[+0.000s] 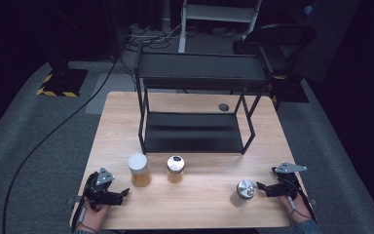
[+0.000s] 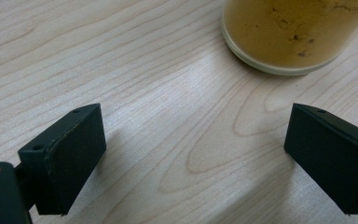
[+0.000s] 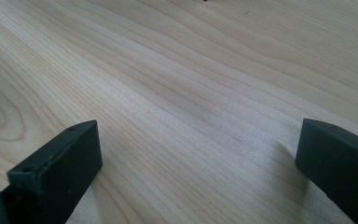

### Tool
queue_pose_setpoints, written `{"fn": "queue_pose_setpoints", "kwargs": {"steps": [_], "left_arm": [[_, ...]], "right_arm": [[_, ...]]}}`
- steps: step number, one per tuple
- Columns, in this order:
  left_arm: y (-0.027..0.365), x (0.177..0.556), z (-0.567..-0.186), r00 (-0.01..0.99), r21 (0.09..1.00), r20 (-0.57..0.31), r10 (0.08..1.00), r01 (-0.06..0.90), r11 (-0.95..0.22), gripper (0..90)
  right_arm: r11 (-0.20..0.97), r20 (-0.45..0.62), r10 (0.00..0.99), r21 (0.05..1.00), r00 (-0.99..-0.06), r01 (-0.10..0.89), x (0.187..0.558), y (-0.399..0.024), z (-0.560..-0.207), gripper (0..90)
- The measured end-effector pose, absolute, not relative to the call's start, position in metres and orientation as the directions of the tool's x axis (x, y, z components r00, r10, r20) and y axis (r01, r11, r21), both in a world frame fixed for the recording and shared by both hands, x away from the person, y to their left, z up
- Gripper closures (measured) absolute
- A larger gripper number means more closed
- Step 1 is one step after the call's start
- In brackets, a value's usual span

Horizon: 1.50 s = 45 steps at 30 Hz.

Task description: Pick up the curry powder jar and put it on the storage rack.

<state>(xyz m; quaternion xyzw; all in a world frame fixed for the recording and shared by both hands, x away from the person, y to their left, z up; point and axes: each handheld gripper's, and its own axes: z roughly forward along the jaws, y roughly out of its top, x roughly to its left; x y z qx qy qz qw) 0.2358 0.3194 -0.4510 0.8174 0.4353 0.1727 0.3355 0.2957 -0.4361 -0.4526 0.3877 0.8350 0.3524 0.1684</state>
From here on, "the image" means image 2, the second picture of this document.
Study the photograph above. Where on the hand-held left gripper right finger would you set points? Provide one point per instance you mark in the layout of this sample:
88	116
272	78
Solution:
332	161

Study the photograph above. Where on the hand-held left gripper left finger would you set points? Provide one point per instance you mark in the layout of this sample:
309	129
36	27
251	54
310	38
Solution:
65	155

